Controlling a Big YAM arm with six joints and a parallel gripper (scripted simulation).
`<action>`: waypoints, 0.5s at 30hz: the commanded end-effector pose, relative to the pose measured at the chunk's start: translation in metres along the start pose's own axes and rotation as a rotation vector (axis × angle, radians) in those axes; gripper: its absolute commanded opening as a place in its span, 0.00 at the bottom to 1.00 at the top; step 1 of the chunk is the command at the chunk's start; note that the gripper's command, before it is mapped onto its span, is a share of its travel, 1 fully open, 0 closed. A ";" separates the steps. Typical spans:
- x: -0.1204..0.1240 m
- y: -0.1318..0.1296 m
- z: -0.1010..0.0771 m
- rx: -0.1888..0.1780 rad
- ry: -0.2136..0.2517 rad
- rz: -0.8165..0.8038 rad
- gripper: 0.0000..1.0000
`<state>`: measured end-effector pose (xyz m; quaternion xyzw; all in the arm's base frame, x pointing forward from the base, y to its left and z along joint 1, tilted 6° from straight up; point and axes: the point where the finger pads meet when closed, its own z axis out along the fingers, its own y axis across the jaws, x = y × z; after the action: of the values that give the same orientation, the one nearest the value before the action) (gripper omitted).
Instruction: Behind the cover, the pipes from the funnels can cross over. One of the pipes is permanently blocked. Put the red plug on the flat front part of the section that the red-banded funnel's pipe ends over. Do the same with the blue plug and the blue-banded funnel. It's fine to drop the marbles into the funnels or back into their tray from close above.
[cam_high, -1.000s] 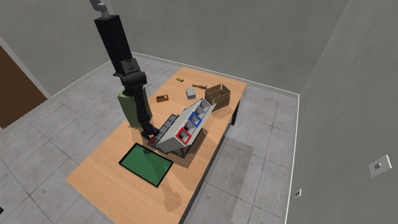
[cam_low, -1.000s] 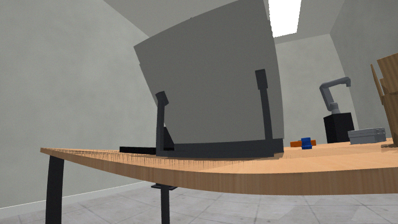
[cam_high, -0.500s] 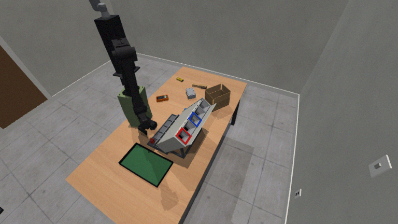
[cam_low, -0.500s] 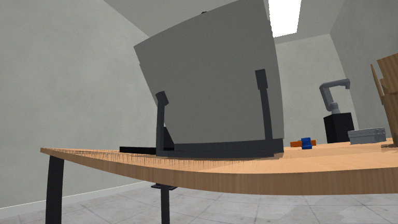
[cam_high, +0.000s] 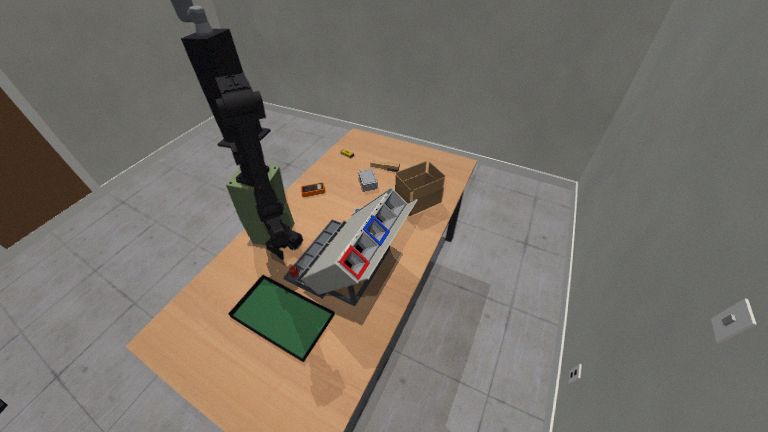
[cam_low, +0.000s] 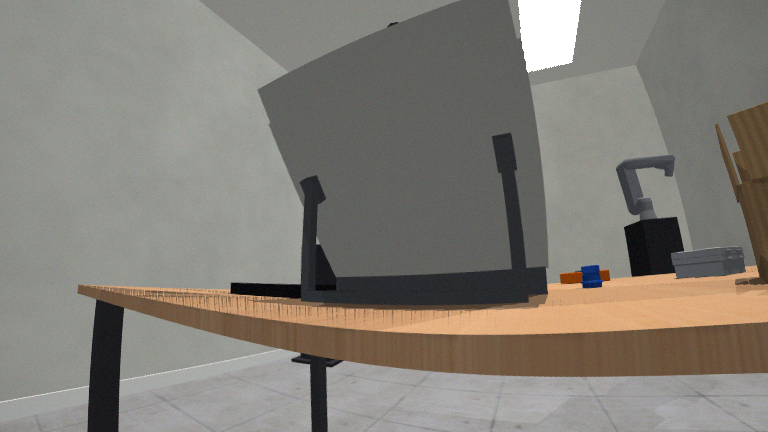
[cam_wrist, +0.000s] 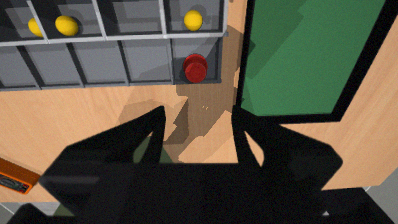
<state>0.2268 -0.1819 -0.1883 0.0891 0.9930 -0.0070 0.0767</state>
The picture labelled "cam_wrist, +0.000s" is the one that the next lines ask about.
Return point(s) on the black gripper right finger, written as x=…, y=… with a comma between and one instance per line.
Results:
x=293, y=162

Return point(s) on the orange-brown flat block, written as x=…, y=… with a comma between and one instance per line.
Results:
x=16, y=178

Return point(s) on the yellow ball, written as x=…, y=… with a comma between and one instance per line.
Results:
x=193, y=20
x=66, y=25
x=34, y=27

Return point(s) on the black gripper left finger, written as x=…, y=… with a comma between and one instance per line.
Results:
x=119, y=143

